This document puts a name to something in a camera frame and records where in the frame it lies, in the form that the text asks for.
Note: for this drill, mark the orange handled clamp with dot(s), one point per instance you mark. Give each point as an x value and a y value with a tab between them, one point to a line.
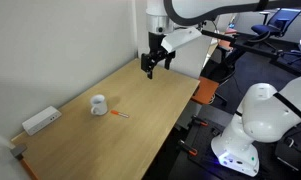
197	120
187	148

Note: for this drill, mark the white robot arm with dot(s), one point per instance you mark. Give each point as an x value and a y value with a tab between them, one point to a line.
264	114

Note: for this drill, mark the orange chair seat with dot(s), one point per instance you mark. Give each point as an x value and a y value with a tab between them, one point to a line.
205	90

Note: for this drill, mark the orange marker pen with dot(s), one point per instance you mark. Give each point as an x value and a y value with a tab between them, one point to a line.
119	113

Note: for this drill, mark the white power box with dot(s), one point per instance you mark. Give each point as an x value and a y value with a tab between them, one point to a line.
41	120

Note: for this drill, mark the grey table corner clamp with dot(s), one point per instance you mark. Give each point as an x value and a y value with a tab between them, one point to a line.
18	150

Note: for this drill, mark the orange handled clamp front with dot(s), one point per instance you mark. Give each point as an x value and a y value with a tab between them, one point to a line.
187	148

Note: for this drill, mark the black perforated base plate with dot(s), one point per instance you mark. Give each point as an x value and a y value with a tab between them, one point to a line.
203	146

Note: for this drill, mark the blue office chair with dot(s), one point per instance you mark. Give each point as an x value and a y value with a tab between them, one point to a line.
278	23

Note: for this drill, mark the orange handled clamp rear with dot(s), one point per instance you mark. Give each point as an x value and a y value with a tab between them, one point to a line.
197	120

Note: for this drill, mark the white ceramic mug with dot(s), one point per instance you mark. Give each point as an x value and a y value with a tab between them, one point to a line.
98	105

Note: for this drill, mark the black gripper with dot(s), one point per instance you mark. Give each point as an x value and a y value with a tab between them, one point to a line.
156	54

